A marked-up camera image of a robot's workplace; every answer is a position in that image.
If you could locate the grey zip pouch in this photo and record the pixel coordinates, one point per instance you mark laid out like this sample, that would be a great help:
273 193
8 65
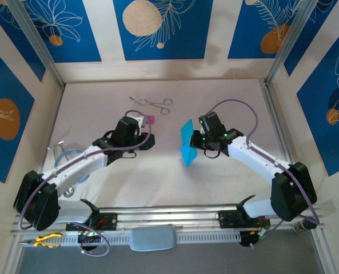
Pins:
153 237

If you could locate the aluminium side rail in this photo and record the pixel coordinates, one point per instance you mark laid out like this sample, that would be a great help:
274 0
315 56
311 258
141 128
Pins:
271 100

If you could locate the pink pill box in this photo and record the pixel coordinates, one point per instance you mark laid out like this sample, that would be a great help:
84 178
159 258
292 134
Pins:
151 119

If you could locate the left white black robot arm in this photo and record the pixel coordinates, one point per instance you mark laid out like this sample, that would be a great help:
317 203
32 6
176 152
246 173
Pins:
72 168

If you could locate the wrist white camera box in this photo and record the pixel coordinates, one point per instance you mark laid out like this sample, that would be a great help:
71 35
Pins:
139 119
202 130

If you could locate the dark capped labelled bottle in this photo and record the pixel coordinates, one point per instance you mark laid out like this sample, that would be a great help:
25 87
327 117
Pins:
299 227

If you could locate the aluminium mounting rail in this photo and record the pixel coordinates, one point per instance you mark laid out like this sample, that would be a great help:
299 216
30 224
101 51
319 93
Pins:
169 217

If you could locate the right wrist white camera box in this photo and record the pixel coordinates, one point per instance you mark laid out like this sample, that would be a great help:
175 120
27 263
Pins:
202 130

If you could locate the blue stethoscope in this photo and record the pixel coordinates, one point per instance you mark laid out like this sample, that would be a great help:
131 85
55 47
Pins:
69 192

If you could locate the blue paper sheet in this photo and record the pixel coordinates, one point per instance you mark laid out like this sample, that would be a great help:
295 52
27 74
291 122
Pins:
186 129

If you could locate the aluminium frame post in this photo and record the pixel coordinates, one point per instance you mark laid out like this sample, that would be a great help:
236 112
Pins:
288 42
37 42

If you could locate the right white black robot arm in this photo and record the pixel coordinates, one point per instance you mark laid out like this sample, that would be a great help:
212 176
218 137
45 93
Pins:
252 157

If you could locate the white table cover sheet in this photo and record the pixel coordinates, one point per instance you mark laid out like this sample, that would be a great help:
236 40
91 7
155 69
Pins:
163 185

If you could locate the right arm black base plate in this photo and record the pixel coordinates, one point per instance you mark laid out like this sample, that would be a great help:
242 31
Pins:
229 218

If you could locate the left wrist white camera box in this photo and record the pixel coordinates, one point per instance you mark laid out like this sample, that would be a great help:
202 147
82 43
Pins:
139 119

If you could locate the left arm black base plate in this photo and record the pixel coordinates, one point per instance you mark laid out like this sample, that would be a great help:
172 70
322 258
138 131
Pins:
109 221

